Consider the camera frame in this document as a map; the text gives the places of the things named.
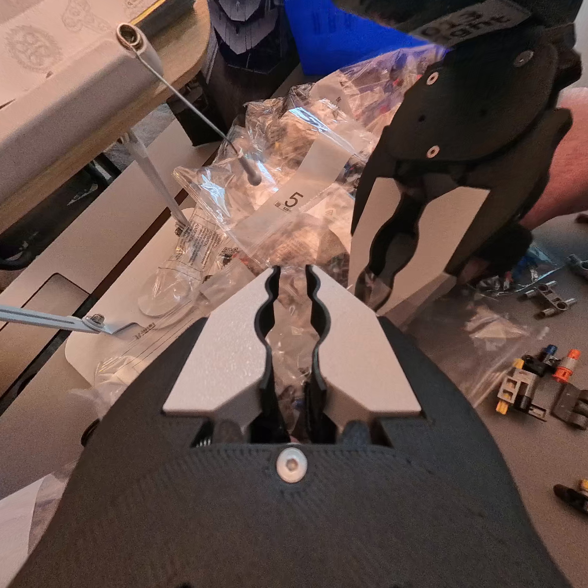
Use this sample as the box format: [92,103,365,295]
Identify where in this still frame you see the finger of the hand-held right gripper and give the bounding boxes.
[367,187,491,319]
[347,176,403,296]

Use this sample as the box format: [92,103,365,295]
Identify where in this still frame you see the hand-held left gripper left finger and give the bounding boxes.
[162,266,288,445]

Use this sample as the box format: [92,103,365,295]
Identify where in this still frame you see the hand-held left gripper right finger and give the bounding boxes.
[304,265,423,443]

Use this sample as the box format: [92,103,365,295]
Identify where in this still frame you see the small clear bag of pins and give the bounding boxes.
[469,243,568,297]

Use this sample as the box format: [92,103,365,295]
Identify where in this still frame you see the pile of clear parts bags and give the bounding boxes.
[92,46,568,414]

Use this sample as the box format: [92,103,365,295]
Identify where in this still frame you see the light grey beam with pins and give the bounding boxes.
[522,281,578,319]

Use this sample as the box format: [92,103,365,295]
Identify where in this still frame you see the black connector with blue pin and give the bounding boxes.
[522,344,560,379]

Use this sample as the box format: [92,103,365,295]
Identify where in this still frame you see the orange lego pin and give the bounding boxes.
[552,349,582,385]

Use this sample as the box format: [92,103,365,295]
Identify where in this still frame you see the dark lego set box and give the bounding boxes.
[170,0,299,148]

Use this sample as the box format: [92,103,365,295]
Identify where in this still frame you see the black curved lego piece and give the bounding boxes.
[553,484,588,514]

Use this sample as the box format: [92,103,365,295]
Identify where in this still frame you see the white lego instruction booklet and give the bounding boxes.
[0,0,167,185]

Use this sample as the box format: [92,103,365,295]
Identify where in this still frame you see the person's right hand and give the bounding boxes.
[520,86,588,231]

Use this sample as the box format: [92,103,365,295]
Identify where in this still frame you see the blue plastic bin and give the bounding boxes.
[285,0,443,77]

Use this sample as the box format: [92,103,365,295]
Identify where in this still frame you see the dark grey connector block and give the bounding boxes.
[550,383,588,432]

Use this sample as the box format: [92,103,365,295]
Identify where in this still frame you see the yellow-edged booklet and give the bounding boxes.
[129,0,196,28]

